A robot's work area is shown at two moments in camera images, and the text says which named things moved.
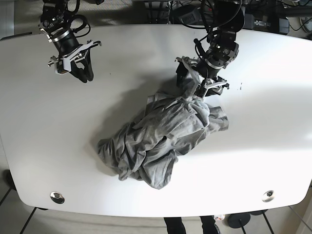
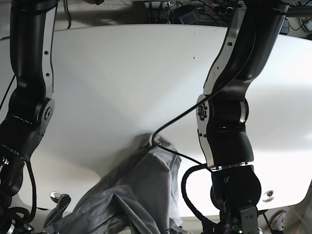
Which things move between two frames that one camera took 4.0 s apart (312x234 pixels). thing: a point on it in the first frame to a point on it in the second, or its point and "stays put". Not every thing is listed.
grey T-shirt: (145, 149) to (138, 195)
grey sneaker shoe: (219, 217) to (279, 221)
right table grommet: (268, 196) stays put
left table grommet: (57, 197) stays put
